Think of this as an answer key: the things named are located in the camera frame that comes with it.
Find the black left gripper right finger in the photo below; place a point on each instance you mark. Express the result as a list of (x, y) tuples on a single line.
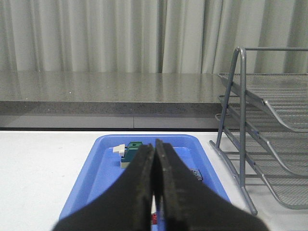
[(186, 204)]

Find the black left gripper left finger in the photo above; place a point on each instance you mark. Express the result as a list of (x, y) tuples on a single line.
[(124, 206)]

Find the red emergency stop button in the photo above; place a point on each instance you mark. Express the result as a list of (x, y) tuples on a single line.
[(153, 219)]

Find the mesh rack tray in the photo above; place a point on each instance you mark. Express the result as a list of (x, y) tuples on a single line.
[(289, 190), (290, 149), (277, 102)]

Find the blue plastic tray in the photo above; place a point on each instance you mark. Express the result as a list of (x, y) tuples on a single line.
[(102, 166)]

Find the green terminal block component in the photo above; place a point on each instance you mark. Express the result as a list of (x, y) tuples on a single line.
[(127, 153)]

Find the grey stone counter ledge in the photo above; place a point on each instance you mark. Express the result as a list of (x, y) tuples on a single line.
[(82, 100)]

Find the pale pleated curtain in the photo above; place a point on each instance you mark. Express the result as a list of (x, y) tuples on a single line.
[(147, 36)]

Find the grey wire rack frame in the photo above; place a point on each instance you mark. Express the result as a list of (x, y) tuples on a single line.
[(233, 104)]

